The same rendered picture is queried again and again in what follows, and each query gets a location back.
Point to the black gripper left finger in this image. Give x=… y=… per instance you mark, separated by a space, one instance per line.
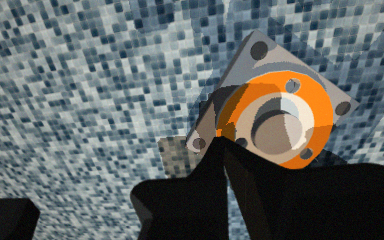
x=203 y=193

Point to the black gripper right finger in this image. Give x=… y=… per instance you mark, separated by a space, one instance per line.
x=265 y=191

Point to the orange round plate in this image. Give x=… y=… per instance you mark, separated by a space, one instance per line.
x=308 y=101

